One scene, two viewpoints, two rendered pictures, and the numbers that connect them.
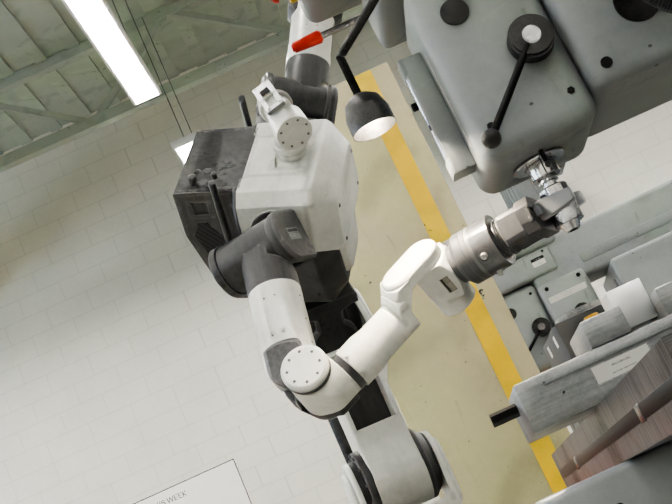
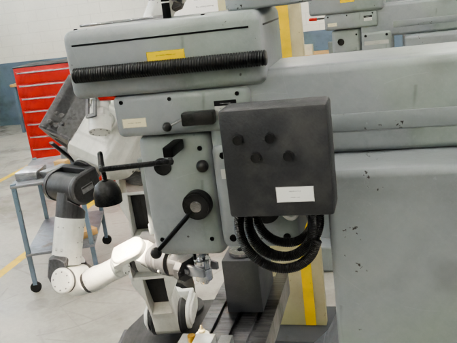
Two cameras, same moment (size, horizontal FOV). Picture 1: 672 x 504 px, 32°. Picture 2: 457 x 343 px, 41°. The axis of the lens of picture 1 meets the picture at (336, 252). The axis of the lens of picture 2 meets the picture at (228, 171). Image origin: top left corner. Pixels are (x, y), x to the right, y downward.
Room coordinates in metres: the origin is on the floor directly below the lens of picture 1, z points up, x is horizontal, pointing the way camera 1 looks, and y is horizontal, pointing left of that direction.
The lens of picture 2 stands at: (0.33, -0.88, 1.92)
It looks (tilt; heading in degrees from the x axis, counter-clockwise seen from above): 16 degrees down; 17
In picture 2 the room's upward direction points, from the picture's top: 7 degrees counter-clockwise
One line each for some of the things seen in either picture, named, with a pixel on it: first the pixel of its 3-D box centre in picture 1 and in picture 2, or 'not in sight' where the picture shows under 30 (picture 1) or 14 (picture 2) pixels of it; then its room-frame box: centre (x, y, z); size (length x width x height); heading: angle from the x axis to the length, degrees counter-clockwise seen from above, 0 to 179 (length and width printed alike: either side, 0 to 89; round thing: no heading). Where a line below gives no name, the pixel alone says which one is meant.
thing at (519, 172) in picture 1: (538, 162); not in sight; (1.75, -0.34, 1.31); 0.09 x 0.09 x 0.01
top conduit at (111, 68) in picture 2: not in sight; (166, 67); (1.60, -0.38, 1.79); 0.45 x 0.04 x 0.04; 91
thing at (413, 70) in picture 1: (436, 116); (152, 194); (1.75, -0.23, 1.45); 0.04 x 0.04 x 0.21; 1
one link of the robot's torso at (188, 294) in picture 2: not in sight; (171, 309); (2.48, 0.10, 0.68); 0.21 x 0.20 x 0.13; 11
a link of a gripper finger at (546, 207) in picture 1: (553, 202); (194, 272); (1.72, -0.33, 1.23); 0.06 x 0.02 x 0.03; 66
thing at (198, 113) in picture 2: not in sight; (189, 120); (1.62, -0.41, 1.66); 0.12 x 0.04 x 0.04; 91
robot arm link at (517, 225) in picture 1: (511, 234); (178, 263); (1.79, -0.26, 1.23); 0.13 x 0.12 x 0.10; 156
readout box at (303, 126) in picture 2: not in sight; (279, 158); (1.42, -0.65, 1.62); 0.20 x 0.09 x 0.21; 91
